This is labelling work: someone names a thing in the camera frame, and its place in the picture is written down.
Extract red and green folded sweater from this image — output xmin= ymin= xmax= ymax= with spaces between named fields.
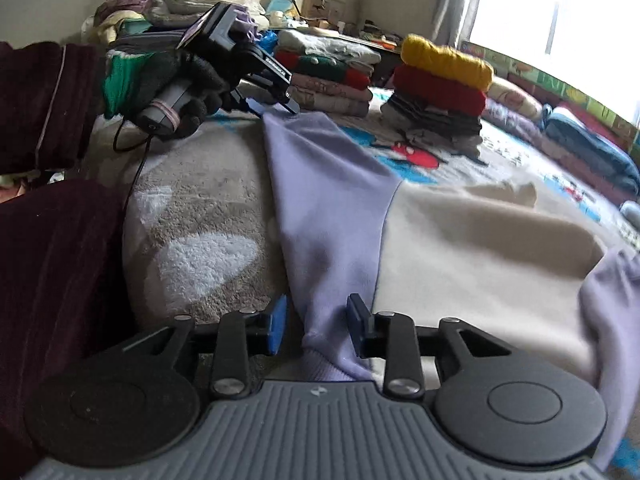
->
xmin=274 ymin=50 xmax=374 ymax=89

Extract beige folded garment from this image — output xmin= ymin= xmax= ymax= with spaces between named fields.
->
xmin=286 ymin=86 xmax=372 ymax=117

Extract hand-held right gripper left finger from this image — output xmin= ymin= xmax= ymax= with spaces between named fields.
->
xmin=120 ymin=295 xmax=290 ymax=397

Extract grey curtain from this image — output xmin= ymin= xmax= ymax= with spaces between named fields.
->
xmin=439 ymin=0 xmax=490 ymax=50

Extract white folded garment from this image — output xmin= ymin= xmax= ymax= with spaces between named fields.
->
xmin=276 ymin=29 xmax=384 ymax=65

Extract person's left forearm maroon sleeve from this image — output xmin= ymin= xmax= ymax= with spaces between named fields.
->
xmin=0 ymin=41 xmax=110 ymax=173

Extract person's left hand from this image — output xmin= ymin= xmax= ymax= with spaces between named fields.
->
xmin=161 ymin=51 xmax=242 ymax=137

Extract cream printed pillow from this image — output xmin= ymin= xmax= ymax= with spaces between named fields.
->
xmin=486 ymin=76 xmax=545 ymax=122

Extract person's maroon clothed leg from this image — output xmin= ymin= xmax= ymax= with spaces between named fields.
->
xmin=0 ymin=179 xmax=137 ymax=463

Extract pile of assorted clothes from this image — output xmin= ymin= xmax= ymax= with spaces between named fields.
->
xmin=81 ymin=0 xmax=272 ymax=57

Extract cartoon printed bedsheet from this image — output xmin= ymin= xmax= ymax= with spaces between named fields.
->
xmin=207 ymin=85 xmax=640 ymax=261

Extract cluttered desk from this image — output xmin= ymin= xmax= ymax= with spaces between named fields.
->
xmin=270 ymin=0 xmax=407 ymax=53

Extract yellow folded sweater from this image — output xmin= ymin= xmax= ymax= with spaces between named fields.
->
xmin=401 ymin=33 xmax=495 ymax=92

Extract pink folded garment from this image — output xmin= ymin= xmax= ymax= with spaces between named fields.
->
xmin=289 ymin=72 xmax=374 ymax=102

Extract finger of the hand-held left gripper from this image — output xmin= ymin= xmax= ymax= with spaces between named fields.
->
xmin=227 ymin=86 xmax=266 ymax=119
xmin=252 ymin=72 xmax=302 ymax=115

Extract lavender and cream sweatshirt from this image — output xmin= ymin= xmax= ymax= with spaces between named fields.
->
xmin=261 ymin=109 xmax=640 ymax=468

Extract green and white garment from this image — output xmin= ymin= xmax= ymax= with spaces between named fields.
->
xmin=101 ymin=51 xmax=168 ymax=117

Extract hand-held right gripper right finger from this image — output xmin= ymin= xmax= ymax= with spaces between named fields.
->
xmin=346 ymin=293 xmax=507 ymax=397

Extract brown fleece blanket white hearts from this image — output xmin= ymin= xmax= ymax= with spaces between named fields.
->
xmin=80 ymin=112 xmax=293 ymax=328

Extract colourful printed headboard panel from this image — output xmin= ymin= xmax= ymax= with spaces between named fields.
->
xmin=459 ymin=41 xmax=640 ymax=137

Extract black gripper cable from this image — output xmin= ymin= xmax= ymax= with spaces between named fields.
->
xmin=112 ymin=109 xmax=153 ymax=221

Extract lilac floral pillow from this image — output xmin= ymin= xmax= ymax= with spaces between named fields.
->
xmin=481 ymin=97 xmax=557 ymax=148

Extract grey white folded clothes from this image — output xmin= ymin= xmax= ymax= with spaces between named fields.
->
xmin=399 ymin=125 xmax=484 ymax=165

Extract striped grey folded garment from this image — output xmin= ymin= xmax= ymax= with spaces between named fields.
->
xmin=380 ymin=92 xmax=484 ymax=140

